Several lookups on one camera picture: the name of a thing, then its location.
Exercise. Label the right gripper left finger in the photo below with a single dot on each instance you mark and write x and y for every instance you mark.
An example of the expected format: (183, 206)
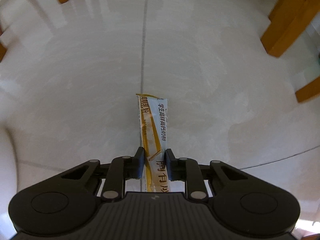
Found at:
(117, 172)

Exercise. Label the wooden dining table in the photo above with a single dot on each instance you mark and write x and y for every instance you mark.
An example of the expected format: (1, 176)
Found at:
(289, 18)

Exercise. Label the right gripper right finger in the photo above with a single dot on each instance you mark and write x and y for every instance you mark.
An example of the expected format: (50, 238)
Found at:
(190, 172)

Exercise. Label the wooden chair at right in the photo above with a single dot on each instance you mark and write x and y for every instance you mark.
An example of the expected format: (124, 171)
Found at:
(309, 91)

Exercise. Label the milk powder stick sachet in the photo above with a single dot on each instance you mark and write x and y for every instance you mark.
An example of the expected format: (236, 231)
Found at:
(153, 120)

